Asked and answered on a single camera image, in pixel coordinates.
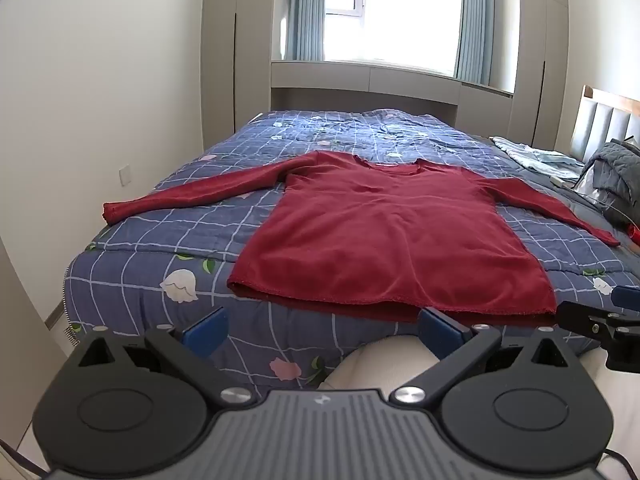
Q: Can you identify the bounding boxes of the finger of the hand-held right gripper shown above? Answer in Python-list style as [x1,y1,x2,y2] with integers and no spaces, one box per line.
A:
[556,301,640,373]
[611,285,640,308]

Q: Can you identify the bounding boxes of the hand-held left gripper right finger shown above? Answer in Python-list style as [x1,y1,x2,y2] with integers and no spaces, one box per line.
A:
[390,306,581,408]

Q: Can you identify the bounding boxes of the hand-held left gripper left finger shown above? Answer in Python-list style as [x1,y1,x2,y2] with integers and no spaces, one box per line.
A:
[70,306,257,408]

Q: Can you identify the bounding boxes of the red long-sleeve shirt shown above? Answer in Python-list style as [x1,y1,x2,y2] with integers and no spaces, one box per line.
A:
[102,150,621,317]

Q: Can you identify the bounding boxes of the person's white trousers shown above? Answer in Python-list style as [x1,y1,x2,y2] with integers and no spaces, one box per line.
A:
[317,332,640,461]

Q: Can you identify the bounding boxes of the blue checked floral quilt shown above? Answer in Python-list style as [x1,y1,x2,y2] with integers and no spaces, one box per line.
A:
[64,109,640,391]

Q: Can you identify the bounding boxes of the grey padded jacket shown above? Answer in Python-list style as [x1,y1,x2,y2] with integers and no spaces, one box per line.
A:
[580,137,640,226]

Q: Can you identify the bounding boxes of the light blue cloth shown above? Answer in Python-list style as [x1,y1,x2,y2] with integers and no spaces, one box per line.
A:
[490,135,583,181]

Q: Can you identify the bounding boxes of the grey padded headboard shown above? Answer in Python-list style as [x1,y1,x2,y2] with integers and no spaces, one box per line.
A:
[570,85,640,161]

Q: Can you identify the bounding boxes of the beige panel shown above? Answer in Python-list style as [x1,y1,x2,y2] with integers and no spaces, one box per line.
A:
[0,240,71,441]

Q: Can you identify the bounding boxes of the beige tall wardrobe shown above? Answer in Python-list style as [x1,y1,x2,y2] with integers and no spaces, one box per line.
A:
[510,0,571,153]
[200,0,273,153]

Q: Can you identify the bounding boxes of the beige window bench cabinet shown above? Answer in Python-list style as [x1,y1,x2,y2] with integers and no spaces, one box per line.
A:
[270,60,515,128]

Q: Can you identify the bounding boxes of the blue-grey curtain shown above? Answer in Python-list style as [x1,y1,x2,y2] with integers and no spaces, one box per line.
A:
[286,0,357,62]
[454,0,506,86]

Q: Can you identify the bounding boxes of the window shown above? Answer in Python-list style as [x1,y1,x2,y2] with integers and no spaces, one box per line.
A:
[325,0,463,78]

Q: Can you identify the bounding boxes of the black cable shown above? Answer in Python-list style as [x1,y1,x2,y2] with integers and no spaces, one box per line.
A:
[0,437,51,476]

